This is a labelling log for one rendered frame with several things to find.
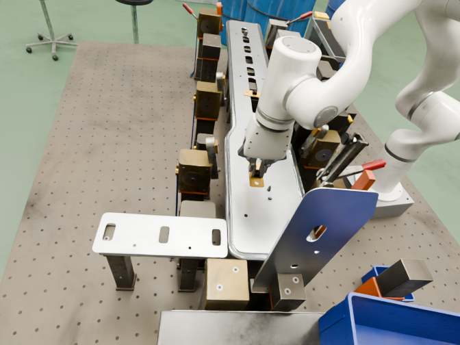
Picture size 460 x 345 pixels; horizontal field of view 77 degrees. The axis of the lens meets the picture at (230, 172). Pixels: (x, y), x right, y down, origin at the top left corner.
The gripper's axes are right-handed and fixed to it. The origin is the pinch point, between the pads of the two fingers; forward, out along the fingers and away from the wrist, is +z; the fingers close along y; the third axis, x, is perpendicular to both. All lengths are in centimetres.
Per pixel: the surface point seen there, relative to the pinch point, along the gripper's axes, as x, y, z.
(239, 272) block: 26.0, 5.6, 2.3
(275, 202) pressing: 4.1, -6.4, 8.5
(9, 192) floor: -63, 126, 108
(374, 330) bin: 35.7, -20.8, 5.1
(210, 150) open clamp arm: -3.9, 12.1, -0.7
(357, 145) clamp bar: 1.7, -20.3, -12.0
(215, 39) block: -83, 10, 6
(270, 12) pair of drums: -237, -45, 42
